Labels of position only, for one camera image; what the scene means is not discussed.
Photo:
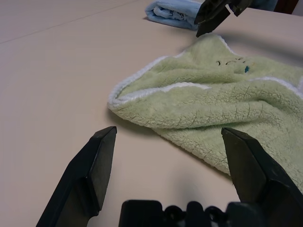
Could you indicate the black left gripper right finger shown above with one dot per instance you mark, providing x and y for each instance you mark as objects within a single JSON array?
[{"x": 260, "y": 179}]

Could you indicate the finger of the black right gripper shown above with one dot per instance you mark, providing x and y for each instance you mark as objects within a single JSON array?
[
  {"x": 210, "y": 16},
  {"x": 237, "y": 6}
]

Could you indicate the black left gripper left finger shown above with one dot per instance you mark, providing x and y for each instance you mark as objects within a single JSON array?
[{"x": 87, "y": 170}]

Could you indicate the green towel with white trim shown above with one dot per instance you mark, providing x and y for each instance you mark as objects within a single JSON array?
[{"x": 189, "y": 106}]

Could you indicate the folded light blue towel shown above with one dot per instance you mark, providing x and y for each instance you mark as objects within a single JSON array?
[{"x": 170, "y": 14}]

